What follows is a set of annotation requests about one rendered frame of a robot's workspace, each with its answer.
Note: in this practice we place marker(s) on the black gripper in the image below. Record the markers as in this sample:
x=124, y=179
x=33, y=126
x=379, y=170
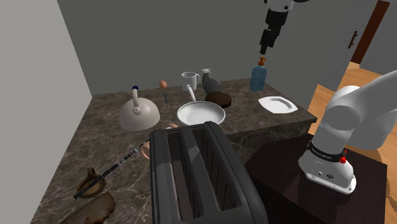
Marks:
x=276, y=21

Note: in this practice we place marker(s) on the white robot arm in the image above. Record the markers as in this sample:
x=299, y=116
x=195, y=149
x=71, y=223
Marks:
x=344, y=116

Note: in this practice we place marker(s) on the blue soap dispenser orange pump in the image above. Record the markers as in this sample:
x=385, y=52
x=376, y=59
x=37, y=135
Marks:
x=258, y=77

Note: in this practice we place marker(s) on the white angular plate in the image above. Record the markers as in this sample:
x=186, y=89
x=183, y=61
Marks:
x=277, y=104

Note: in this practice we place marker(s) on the grey spray bottle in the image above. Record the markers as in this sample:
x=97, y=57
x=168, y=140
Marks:
x=210, y=83

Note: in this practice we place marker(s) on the dark brown round disc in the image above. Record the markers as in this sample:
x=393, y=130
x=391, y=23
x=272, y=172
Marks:
x=218, y=99

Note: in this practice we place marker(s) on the white mug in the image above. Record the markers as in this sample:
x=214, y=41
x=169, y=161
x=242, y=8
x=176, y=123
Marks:
x=189, y=80

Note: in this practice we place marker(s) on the white frying pan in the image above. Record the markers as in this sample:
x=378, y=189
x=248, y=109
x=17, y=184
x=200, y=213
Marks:
x=201, y=114

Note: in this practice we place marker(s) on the brown egg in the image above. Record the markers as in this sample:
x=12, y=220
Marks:
x=163, y=84

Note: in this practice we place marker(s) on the blue pen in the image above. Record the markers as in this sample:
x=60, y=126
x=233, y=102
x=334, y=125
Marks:
x=166, y=101

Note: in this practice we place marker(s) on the dark robot stand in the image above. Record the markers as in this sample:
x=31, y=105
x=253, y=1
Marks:
x=279, y=173

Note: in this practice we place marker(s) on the white kettle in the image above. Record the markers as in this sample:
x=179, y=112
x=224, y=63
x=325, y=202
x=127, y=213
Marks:
x=139, y=118

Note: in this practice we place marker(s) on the black toaster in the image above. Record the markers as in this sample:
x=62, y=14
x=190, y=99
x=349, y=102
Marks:
x=201, y=180

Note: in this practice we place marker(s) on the copper-coloured cup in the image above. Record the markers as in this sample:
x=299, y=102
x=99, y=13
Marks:
x=145, y=150

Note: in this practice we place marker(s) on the small brown pot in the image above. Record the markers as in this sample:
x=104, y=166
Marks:
x=90, y=187

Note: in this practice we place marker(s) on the brown flat irregular slab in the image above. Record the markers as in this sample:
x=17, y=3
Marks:
x=93, y=211

